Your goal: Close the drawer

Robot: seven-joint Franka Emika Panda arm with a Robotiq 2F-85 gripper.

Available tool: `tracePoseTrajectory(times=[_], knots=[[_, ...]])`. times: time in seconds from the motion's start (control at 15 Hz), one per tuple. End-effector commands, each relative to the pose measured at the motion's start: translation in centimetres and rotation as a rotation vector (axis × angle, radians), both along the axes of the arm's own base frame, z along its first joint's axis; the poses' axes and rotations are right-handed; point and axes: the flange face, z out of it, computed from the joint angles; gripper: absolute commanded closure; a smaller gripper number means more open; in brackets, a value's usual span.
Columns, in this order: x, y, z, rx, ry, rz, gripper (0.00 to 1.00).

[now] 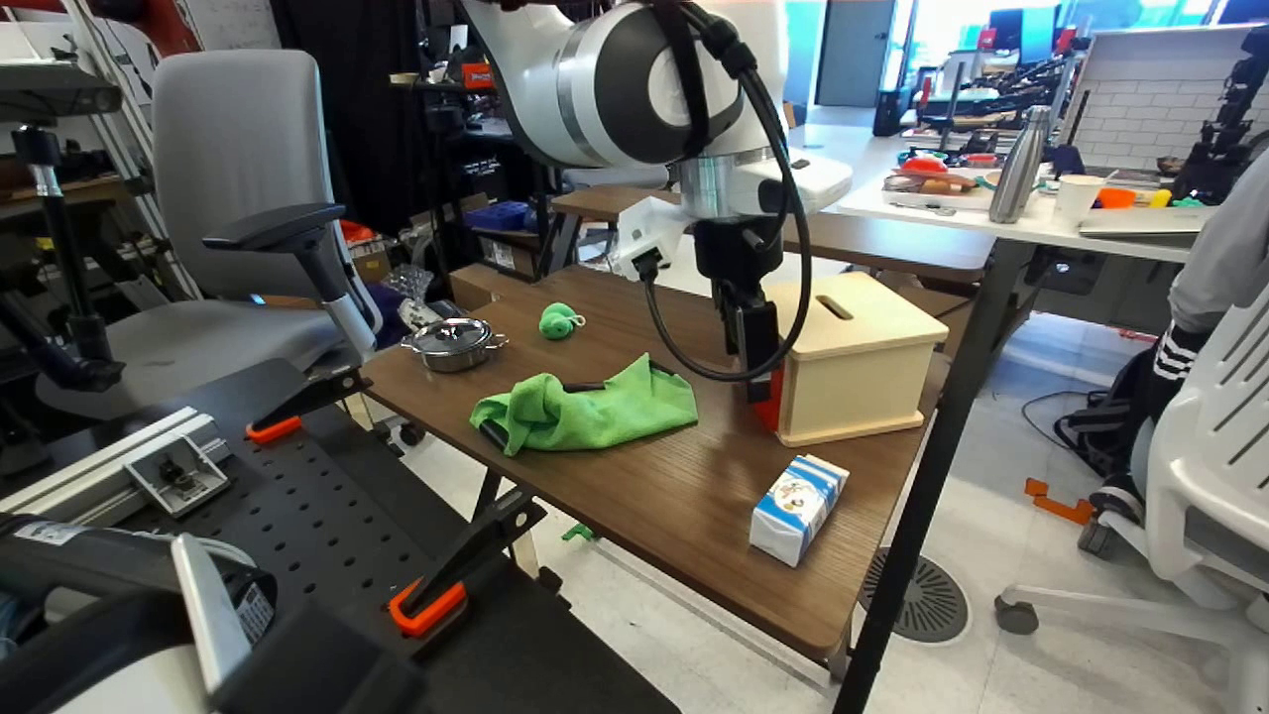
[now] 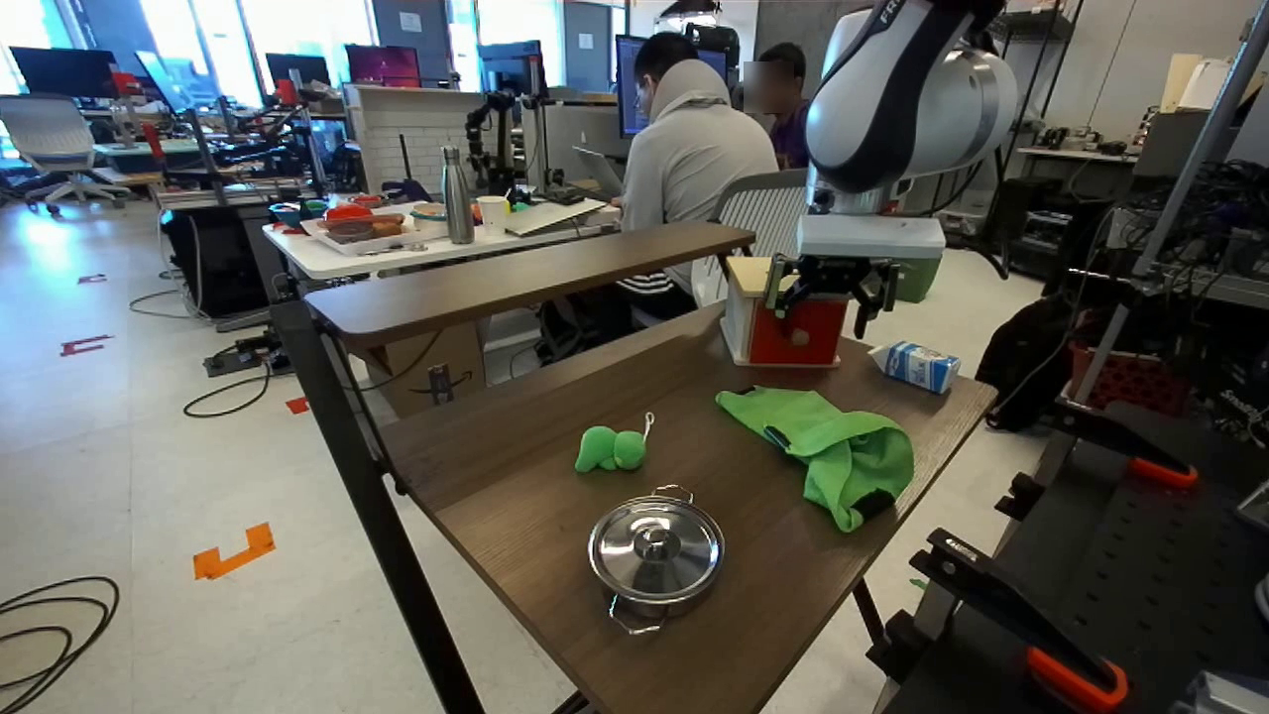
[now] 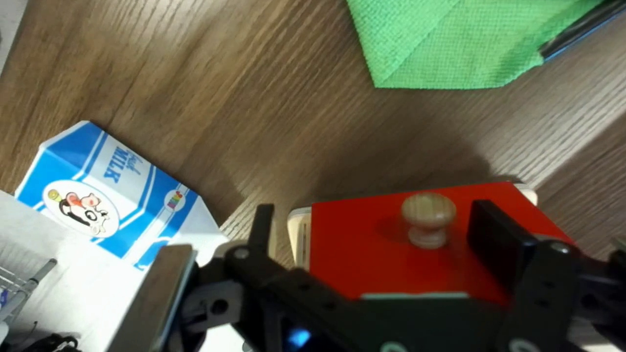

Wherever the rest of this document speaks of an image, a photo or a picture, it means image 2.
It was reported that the person in grey sweater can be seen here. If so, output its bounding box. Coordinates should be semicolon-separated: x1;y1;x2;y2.
614;27;787;327

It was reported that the small green plush toy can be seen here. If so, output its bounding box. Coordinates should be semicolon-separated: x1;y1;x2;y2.
573;407;663;481

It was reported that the wooden desk with shelf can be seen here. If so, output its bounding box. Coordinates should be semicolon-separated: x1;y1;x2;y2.
300;220;762;355

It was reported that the white desk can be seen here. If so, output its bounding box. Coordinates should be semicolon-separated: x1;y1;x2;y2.
258;191;626;290

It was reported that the black power strip with cable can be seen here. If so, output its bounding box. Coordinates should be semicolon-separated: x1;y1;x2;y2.
178;327;293;426

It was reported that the white divider panel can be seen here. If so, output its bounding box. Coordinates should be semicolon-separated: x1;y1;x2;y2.
349;85;565;191

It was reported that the silver pot lid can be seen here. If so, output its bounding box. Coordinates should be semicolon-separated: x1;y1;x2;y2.
585;481;729;644

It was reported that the black table frame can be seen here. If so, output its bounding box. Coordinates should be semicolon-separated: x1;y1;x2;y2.
238;208;489;714

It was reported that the red box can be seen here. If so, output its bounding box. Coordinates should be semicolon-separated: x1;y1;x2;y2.
747;292;854;376

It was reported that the green cloth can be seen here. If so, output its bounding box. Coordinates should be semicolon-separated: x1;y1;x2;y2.
709;381;922;540

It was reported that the orange floor marker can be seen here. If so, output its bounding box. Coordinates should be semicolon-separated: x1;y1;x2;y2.
192;518;281;582

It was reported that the computer monitor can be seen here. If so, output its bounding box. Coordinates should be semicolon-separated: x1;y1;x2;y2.
343;40;429;90
612;27;738;142
7;44;121;103
478;37;552;103
261;49;337;94

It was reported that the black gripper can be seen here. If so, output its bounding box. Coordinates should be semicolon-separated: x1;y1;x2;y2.
762;253;905;343

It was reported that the black orange bar clamp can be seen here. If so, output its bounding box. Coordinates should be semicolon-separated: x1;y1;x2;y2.
1053;393;1207;501
910;524;1135;714

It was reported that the red crate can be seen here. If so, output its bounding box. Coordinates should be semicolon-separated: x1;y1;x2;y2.
1067;343;1199;417

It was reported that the black backpack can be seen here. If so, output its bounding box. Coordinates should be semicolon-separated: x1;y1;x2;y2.
973;292;1084;435

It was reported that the silver metal bottle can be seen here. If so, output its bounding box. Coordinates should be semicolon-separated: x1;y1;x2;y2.
438;142;480;250

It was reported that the white mesh office chair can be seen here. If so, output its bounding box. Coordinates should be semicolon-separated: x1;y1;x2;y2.
709;168;813;265

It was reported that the grey tripod pole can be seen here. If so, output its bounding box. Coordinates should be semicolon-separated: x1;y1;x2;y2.
1067;0;1269;407

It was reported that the red object on desk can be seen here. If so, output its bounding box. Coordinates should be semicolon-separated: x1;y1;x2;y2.
320;196;408;245

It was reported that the black floor cable coil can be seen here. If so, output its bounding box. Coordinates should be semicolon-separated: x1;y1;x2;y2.
0;570;129;714

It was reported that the black perforated mounting table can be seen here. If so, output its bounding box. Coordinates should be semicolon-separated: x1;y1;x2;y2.
879;393;1269;714

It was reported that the blue white milk carton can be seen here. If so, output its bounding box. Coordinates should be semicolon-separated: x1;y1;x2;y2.
877;339;964;402

